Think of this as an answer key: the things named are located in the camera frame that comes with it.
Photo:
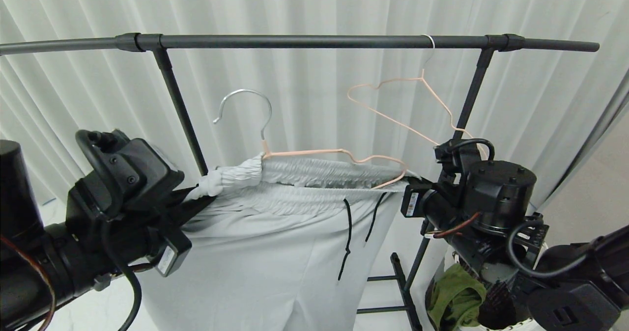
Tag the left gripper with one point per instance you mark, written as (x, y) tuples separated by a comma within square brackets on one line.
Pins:
[(98, 262)]

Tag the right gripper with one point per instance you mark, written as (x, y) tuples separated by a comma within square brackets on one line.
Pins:
[(437, 208)]

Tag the green garment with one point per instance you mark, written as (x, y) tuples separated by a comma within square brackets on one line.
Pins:
[(457, 291)]

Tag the pink clothes hanger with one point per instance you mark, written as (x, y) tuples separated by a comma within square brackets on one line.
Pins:
[(422, 77), (304, 152)]

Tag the pale grey shorts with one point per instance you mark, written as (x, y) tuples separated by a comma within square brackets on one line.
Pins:
[(270, 262)]

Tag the white laundry basket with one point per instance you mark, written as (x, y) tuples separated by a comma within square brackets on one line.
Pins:
[(496, 306)]

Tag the black clothes rack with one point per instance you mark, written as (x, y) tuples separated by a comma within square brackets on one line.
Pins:
[(295, 41)]

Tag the white curtain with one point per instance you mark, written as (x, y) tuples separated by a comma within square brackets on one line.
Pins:
[(295, 7)]

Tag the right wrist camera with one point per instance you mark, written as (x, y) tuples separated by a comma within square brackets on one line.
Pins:
[(457, 159)]

